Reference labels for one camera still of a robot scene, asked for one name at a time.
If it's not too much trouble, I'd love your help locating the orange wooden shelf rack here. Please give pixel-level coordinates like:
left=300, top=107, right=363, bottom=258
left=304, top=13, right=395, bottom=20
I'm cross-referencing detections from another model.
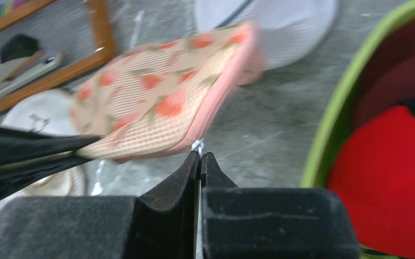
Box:
left=0, top=0, right=116, bottom=114

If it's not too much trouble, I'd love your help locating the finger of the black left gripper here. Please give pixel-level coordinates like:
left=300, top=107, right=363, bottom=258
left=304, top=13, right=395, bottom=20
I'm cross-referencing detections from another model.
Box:
left=0, top=127, right=100, bottom=161
left=0, top=153, right=91, bottom=200

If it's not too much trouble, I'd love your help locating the cream bra laundry bag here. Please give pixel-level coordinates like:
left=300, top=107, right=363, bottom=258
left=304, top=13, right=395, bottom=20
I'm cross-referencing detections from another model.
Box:
left=0, top=89, right=87, bottom=210

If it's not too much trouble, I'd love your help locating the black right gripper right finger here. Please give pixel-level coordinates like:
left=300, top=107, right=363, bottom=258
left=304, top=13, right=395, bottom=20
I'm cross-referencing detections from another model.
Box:
left=200, top=153, right=361, bottom=258

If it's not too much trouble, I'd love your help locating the white round mesh laundry bag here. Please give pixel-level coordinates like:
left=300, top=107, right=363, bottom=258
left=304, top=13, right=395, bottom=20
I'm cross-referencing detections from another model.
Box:
left=195, top=0, right=340, bottom=70

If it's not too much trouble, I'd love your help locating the red black garment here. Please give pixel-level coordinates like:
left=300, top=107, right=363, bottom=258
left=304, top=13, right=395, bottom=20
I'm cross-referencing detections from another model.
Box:
left=327, top=99, right=415, bottom=258

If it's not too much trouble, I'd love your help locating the black silver stapler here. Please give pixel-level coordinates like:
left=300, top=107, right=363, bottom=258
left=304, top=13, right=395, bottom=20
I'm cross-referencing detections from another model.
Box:
left=0, top=33, right=63, bottom=97

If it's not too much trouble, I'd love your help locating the floral mesh bra laundry bag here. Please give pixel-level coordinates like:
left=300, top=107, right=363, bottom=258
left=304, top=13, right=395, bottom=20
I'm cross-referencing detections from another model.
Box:
left=70, top=22, right=264, bottom=161

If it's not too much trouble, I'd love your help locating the green plastic basket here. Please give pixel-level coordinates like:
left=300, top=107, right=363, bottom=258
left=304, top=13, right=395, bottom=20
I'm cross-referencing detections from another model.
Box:
left=299, top=0, right=415, bottom=259

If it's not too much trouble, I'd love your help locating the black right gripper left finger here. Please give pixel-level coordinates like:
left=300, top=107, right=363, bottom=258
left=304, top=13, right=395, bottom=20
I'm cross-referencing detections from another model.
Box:
left=0, top=152, right=199, bottom=258

